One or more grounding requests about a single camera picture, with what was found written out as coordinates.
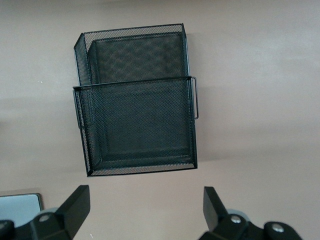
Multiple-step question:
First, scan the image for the black mesh two-tier tray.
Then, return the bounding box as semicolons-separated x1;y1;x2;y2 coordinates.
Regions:
72;22;200;178

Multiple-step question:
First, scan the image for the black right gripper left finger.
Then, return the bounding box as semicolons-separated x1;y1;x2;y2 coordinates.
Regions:
0;184;90;240

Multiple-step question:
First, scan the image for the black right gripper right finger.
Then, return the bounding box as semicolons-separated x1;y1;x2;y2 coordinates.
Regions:
201;186;303;240

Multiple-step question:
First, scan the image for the silver closed laptop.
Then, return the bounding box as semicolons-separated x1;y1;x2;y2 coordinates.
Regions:
0;192;43;218

